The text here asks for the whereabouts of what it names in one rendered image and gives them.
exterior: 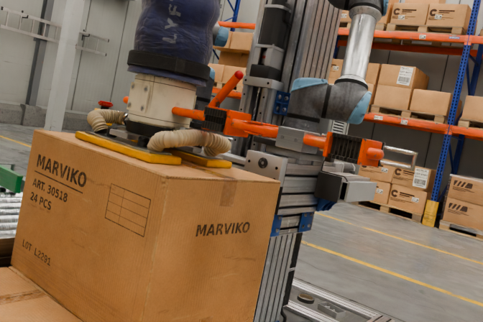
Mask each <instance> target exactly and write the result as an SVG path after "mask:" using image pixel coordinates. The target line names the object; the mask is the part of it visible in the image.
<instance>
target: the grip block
mask: <svg viewBox="0 0 483 322"><path fill-rule="evenodd" d="M251 118H252V115H251V114H247V113H243V112H239V111H232V110H228V109H221V108H217V107H214V106H207V105H206V106H205V109H204V114H203V121H202V124H201V129H205V130H211V131H215V132H223V133H224V134H225V135H230V136H235V137H245V138H247V137H248V134H247V133H244V130H240V129H235V128H232V127H231V120H232V119H238V120H242V121H246V119H247V120H251Z"/></svg>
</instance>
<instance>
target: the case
mask: <svg viewBox="0 0 483 322"><path fill-rule="evenodd" d="M280 184H281V182H280V181H279V180H275V179H272V178H267V177H265V176H261V175H258V174H254V173H252V172H247V171H244V170H240V169H237V168H235V167H231V168H229V169H228V168H217V167H204V166H202V165H197V164H195V163H192V162H189V161H186V160H181V163H180V165H165V164H154V163H148V162H145V161H142V160H138V159H136V158H133V157H130V156H127V155H124V154H122V153H119V152H115V151H113V150H110V149H106V148H105V147H101V146H98V145H96V144H92V143H90V142H86V141H83V140H82V139H78V138H76V137H75V134H72V133H65V132H54V131H47V130H40V129H35V130H34V134H33V138H32V146H31V150H30V154H29V162H28V166H27V174H26V178H25V183H24V190H23V195H22V202H21V207H20V211H19V219H18V223H17V230H16V235H15V240H14V247H13V252H12V256H11V265H12V266H13V267H15V268H16V269H17V270H19V271H20V272H21V273H22V274H23V275H25V276H26V277H28V278H29V279H30V280H31V281H32V282H34V283H35V284H36V285H38V286H39V287H40V288H42V289H43V290H44V291H45V292H46V293H48V294H49V295H51V296H52V297H53V298H54V299H56V300H57V301H58V302H59V303H61V304H62V305H64V306H65V307H66V308H67V309H68V310H69V311H71V312H72V313H74V314H75V315H76V316H77V317H79V318H80V319H81V320H82V321H84V322H252V321H253V317H254V312H255V308H256V304H257V297H258V293H259V287H260V283H261V279H262V272H263V268H264V265H265V258H266V254H267V248H268V244H269V240H270V233H271V229H272V222H273V218H274V215H275V209H276V205H277V198H278V194H279V190H280Z"/></svg>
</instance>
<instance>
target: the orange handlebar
mask: <svg viewBox="0 0 483 322"><path fill-rule="evenodd" d="M128 99H129V97H128V96H125V97H124V98H123V102H124V103H126V104H127V103H128ZM172 113H173V114H174V115H178V116H184V117H187V118H191V119H196V120H200V121H203V114H204V112H202V111H201V110H197V109H194V110H191V109H184V108H180V107H177V106H175V107H173V108H172ZM231 127H232V128H235V129H240V130H244V133H247V134H253V136H261V137H262V138H267V137H269V138H274V139H276V138H277V134H278V129H279V128H278V126H276V125H272V124H269V123H268V122H265V123H262V122H259V121H257V120H256V121H251V120H247V119H246V121H242V120H238V119H232V120H231ZM303 141H304V144H306V145H310V146H314V147H320V148H323V149H324V147H325V143H326V138H325V137H319V136H313V135H309V134H307V135H305V136H304V138H303ZM383 157H384V152H383V151H382V150H381V149H376V148H371V147H370V148H369V149H368V150H367V158H368V159H371V160H381V159H382V158H383Z"/></svg>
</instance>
